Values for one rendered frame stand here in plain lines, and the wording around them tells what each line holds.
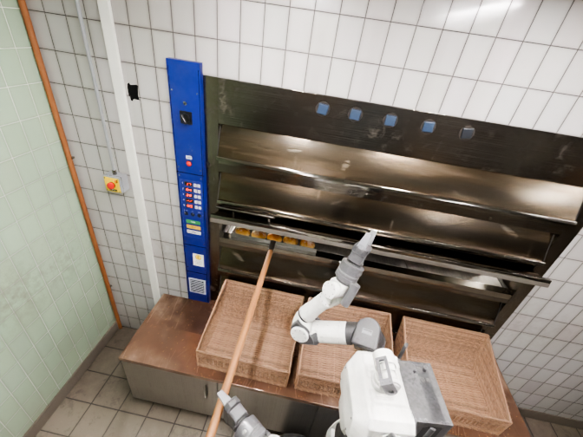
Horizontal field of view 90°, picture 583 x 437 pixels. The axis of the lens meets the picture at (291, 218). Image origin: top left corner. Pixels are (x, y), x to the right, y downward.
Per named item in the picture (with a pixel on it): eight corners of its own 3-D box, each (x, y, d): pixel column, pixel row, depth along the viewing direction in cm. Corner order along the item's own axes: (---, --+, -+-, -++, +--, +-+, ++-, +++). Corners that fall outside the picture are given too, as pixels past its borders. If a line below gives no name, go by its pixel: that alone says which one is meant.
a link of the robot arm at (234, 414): (217, 410, 96) (240, 440, 90) (240, 389, 102) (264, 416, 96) (218, 427, 103) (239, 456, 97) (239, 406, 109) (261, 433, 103)
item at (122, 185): (114, 185, 175) (110, 170, 170) (129, 188, 175) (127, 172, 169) (105, 191, 169) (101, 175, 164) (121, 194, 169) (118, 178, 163)
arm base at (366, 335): (357, 329, 128) (384, 329, 124) (359, 361, 120) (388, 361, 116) (350, 317, 117) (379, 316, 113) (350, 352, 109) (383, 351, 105)
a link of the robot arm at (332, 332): (303, 329, 135) (351, 331, 127) (294, 349, 124) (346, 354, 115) (298, 308, 132) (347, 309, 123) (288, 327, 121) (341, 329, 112)
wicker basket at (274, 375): (225, 303, 215) (225, 277, 200) (299, 321, 211) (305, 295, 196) (194, 366, 174) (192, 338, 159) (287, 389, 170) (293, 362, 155)
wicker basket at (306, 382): (302, 322, 211) (308, 295, 196) (379, 337, 208) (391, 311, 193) (292, 390, 170) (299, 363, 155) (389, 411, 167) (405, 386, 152)
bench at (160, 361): (173, 336, 251) (165, 290, 219) (459, 401, 236) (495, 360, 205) (133, 407, 203) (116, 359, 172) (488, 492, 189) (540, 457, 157)
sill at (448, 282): (222, 236, 191) (222, 231, 189) (504, 292, 180) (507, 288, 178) (219, 242, 186) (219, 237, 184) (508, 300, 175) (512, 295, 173)
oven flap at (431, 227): (219, 202, 169) (223, 167, 165) (537, 263, 159) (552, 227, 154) (216, 203, 165) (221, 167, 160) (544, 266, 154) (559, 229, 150)
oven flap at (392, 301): (219, 268, 197) (223, 240, 193) (490, 324, 187) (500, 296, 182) (217, 270, 193) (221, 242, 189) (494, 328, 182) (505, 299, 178)
